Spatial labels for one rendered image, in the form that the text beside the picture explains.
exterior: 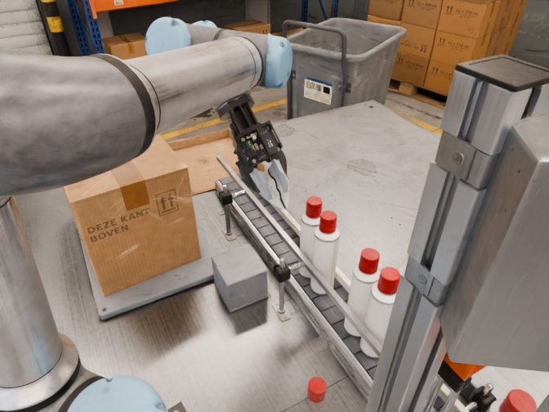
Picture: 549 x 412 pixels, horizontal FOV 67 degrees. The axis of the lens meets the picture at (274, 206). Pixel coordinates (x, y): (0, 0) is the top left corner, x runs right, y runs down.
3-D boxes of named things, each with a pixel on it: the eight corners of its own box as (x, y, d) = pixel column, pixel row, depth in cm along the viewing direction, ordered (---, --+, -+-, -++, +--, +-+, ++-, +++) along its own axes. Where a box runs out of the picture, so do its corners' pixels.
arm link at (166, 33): (208, 19, 59) (239, 35, 70) (142, 10, 63) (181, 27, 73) (200, 75, 61) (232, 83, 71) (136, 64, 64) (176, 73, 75)
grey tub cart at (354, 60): (326, 110, 376) (336, -7, 319) (392, 129, 348) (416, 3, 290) (270, 151, 319) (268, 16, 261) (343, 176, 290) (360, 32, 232)
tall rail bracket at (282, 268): (306, 306, 95) (310, 253, 86) (278, 318, 93) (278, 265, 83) (299, 296, 98) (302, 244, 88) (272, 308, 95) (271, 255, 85)
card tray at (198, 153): (265, 175, 139) (265, 164, 137) (190, 196, 130) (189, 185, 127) (229, 137, 160) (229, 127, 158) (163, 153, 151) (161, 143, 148)
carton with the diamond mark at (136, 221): (202, 258, 105) (188, 166, 89) (104, 297, 95) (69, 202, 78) (160, 199, 125) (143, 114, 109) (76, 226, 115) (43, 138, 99)
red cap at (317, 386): (314, 382, 81) (314, 372, 79) (328, 392, 79) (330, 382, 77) (303, 395, 79) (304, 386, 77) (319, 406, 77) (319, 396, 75)
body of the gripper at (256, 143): (247, 168, 71) (215, 105, 71) (243, 175, 80) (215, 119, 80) (286, 149, 72) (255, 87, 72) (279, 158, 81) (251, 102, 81)
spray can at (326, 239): (337, 290, 93) (347, 218, 80) (318, 298, 91) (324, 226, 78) (324, 275, 96) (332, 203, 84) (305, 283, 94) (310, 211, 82)
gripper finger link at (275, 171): (289, 207, 74) (265, 160, 74) (284, 209, 79) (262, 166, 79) (305, 199, 74) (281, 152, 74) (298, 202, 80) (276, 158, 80)
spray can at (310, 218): (324, 274, 96) (332, 203, 84) (305, 282, 95) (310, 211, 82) (313, 260, 100) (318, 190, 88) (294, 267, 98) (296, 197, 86)
